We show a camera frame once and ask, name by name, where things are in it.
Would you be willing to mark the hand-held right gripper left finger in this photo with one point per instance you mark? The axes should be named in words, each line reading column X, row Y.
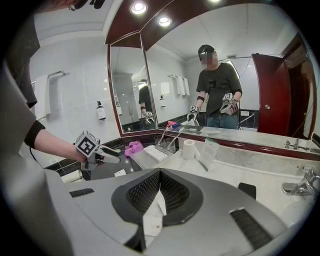
column 105, row 200

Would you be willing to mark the angled mirror panel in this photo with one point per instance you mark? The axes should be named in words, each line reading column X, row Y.
column 130, row 87

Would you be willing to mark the white pump bottle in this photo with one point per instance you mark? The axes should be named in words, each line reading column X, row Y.
column 100, row 112

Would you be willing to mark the chrome faucet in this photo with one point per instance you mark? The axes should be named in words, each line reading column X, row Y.
column 300, row 187

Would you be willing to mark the dark red wooden soffit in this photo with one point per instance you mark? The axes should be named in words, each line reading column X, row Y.
column 125, row 25

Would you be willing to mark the chrome towel bar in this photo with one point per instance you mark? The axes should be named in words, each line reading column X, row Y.
column 58, row 73

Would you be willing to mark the white rectangular packet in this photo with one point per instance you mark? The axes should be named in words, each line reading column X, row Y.
column 160, row 205

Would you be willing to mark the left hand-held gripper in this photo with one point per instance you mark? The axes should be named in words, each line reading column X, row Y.
column 86, row 146

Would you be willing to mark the large wall mirror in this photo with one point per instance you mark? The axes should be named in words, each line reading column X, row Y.
column 175, row 75

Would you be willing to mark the black forearm band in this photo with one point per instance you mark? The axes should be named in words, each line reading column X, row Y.
column 33, row 135

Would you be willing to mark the cream paper roll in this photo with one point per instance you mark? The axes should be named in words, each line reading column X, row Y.
column 72, row 176

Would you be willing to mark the person's dark shirt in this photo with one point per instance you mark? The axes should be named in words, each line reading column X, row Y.
column 22, row 62

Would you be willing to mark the group of white sachets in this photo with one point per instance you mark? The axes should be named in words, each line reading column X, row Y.
column 155, row 153

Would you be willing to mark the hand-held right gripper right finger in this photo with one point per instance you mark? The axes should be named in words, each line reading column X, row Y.
column 212, row 212

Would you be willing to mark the person's left forearm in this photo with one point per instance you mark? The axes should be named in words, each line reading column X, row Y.
column 57, row 146

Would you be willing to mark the white sink basin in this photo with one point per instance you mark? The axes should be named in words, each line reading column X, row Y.
column 297, row 212

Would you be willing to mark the white toilet paper roll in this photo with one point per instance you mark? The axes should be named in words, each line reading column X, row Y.
column 188, row 150

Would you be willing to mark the black smartphone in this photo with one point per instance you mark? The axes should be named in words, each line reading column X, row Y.
column 247, row 190

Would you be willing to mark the black head-worn camera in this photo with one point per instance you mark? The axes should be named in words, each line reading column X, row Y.
column 82, row 3

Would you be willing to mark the recessed ceiling light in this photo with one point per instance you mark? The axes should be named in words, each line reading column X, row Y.
column 138, row 8
column 165, row 21

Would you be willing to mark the purple cloth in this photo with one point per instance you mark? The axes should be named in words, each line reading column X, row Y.
column 133, row 147

